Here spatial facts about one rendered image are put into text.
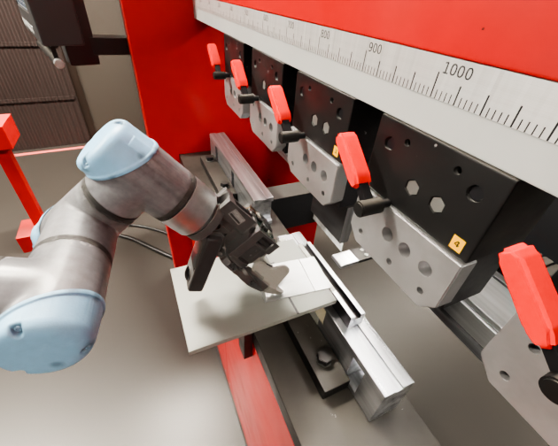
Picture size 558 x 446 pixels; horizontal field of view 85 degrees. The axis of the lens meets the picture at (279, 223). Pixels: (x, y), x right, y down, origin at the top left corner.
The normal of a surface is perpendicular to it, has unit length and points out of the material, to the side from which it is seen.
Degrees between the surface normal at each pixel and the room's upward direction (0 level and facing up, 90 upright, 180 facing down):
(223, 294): 0
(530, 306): 90
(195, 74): 90
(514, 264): 90
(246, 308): 0
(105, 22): 90
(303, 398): 0
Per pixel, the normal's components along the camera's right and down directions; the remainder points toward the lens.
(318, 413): 0.07, -0.79
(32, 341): 0.27, 0.61
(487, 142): -0.91, 0.20
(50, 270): 0.37, -0.78
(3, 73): 0.47, 0.57
